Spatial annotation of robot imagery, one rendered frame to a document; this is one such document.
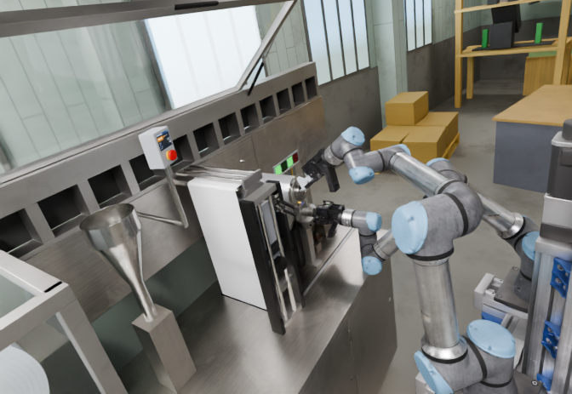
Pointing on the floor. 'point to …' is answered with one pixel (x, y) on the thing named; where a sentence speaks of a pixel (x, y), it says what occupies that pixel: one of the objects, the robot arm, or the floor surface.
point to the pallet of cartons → (418, 128)
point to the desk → (529, 137)
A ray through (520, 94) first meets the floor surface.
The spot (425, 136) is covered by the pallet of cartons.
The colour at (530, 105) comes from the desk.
